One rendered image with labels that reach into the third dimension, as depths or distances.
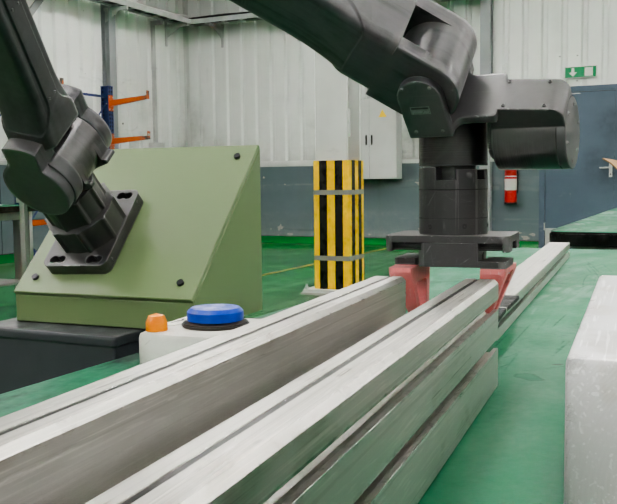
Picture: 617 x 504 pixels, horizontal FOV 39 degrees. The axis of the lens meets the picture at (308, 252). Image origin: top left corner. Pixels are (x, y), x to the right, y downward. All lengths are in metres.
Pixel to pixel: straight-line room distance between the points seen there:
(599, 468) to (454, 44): 0.52
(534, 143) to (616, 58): 11.08
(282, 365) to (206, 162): 0.66
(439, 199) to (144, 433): 0.43
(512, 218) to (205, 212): 10.94
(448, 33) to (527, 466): 0.33
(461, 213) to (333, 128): 6.41
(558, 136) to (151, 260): 0.50
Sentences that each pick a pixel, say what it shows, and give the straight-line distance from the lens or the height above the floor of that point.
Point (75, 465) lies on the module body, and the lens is 0.30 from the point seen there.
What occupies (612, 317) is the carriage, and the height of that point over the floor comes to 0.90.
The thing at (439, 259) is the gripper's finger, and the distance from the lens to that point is 0.71.
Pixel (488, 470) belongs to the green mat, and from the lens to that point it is 0.51.
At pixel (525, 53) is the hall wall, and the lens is 12.00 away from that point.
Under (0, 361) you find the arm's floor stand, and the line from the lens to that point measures 1.06.
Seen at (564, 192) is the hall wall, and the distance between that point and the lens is 11.74.
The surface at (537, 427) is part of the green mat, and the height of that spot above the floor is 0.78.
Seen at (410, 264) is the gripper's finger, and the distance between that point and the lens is 0.74.
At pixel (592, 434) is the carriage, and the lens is 0.19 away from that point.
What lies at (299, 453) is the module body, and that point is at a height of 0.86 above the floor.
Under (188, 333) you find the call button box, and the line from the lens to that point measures 0.59.
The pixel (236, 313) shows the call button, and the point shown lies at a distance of 0.61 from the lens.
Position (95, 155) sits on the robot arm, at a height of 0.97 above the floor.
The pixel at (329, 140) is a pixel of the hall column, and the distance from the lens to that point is 7.12.
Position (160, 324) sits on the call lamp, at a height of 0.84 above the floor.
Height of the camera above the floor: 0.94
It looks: 5 degrees down
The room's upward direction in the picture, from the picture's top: 1 degrees counter-clockwise
